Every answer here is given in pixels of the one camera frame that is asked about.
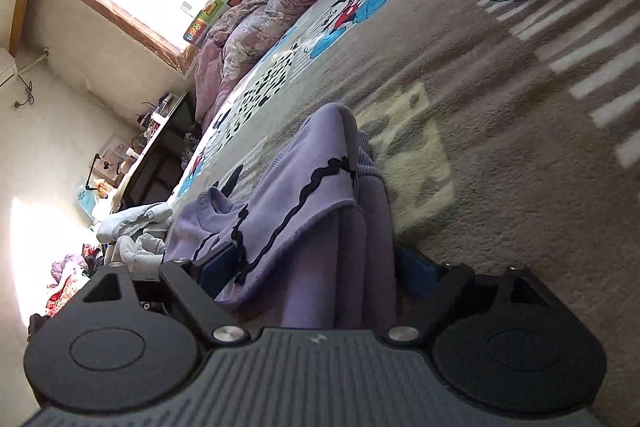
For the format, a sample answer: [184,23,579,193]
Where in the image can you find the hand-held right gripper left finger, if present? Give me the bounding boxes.
[72,241,251,350]

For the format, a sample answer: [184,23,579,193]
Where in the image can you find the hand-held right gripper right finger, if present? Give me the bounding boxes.
[384,246,558,350]

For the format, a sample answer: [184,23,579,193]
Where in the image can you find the purple sweatshirt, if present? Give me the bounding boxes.
[164,102,402,334]

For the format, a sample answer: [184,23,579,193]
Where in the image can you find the pile of clothes on floor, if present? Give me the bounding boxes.
[29,241,107,325]

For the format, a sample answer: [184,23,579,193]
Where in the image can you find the white floral pajamas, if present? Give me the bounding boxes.
[95,202,174,274]

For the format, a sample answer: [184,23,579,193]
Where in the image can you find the black desk lamp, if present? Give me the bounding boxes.
[85,151,127,194]

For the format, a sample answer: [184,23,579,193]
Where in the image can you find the white air conditioner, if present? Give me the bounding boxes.
[0,47,19,88]

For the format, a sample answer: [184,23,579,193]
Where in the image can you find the black wall cable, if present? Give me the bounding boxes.
[12,48,50,108]

